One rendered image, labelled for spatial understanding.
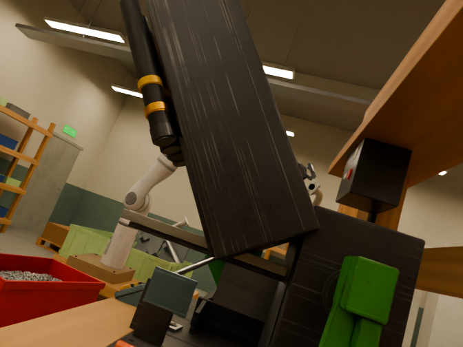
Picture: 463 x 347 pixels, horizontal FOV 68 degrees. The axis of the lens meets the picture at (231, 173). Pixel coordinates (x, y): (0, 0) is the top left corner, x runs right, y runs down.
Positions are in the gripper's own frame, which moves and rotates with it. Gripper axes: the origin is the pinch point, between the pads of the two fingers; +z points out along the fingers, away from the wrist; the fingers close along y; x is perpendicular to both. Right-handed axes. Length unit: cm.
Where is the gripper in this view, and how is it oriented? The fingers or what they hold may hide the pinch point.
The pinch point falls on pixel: (312, 187)
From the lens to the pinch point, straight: 139.9
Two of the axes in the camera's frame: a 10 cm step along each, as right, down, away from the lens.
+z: 5.3, 5.8, -6.2
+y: 6.5, -7.5, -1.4
